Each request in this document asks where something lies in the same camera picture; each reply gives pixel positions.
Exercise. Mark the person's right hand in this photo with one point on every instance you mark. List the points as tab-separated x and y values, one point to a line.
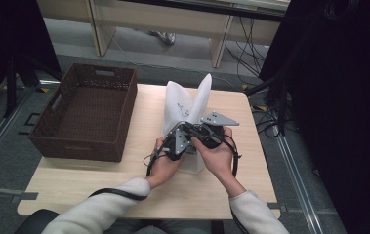
218	162

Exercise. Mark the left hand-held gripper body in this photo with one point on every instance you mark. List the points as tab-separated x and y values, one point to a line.
181	143

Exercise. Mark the black metal stand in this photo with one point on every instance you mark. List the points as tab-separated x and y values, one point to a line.
277	104
11	84

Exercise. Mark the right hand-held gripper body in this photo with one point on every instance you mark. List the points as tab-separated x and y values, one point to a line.
215	130

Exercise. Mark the black chair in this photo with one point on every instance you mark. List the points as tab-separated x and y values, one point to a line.
36	221

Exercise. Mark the brown woven basket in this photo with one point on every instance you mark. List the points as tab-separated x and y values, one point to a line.
85	117

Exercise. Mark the beige wooden desk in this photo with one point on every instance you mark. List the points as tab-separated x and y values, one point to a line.
159	16

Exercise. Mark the person's left hand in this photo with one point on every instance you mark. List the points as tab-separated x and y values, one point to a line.
164	169

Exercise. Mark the person's grey trousers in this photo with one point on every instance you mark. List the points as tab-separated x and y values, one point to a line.
159	227

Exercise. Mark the black curtain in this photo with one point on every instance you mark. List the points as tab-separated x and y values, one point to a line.
7	32
342	97

